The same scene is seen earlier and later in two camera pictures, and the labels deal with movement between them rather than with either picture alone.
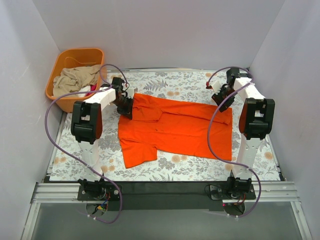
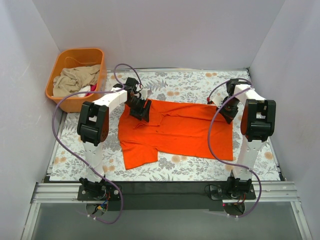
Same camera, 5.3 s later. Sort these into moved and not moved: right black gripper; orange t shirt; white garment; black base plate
Moved: right black gripper
Not moved: black base plate; orange t shirt; white garment
